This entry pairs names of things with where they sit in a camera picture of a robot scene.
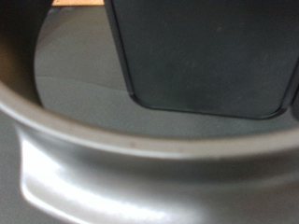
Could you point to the black Keurig coffee machine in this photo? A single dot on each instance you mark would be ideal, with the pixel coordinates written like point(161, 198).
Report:
point(202, 62)

